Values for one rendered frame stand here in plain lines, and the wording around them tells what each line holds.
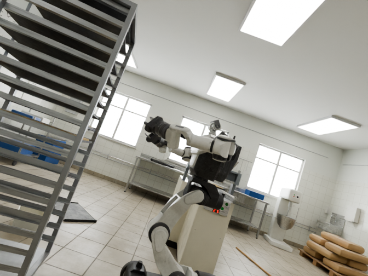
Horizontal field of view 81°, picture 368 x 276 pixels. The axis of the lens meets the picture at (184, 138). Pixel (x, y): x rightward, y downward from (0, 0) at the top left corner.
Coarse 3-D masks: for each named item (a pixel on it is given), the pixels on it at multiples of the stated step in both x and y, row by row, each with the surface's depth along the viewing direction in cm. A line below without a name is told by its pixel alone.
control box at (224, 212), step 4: (224, 200) 213; (224, 204) 212; (228, 204) 212; (204, 208) 211; (208, 208) 211; (224, 208) 212; (228, 208) 212; (216, 212) 211; (220, 212) 211; (224, 212) 211
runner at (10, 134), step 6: (0, 132) 111; (6, 132) 112; (12, 138) 112; (18, 138) 113; (24, 138) 114; (30, 144) 114; (36, 144) 115; (42, 144) 116; (48, 150) 116; (54, 150) 117; (60, 150) 118; (66, 156) 118
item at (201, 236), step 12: (192, 216) 228; (204, 216) 213; (216, 216) 214; (228, 216) 214; (192, 228) 212; (204, 228) 212; (216, 228) 212; (180, 240) 251; (192, 240) 210; (204, 240) 210; (216, 240) 211; (180, 252) 222; (192, 252) 209; (204, 252) 209; (216, 252) 210; (192, 264) 208; (204, 264) 208
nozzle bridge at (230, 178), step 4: (188, 164) 287; (188, 168) 297; (184, 172) 306; (232, 172) 293; (236, 172) 288; (184, 176) 295; (228, 176) 296; (232, 176) 296; (236, 176) 293; (240, 176) 288; (184, 180) 295; (224, 180) 290; (228, 180) 290; (232, 180) 296; (236, 180) 287; (232, 184) 301; (236, 184) 287; (232, 188) 296; (228, 192) 305; (232, 192) 296
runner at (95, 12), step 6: (66, 0) 121; (72, 0) 122; (78, 6) 123; (84, 6) 124; (90, 12) 125; (96, 12) 125; (102, 12) 126; (102, 18) 127; (108, 18) 127; (114, 18) 127; (114, 24) 128; (120, 24) 128
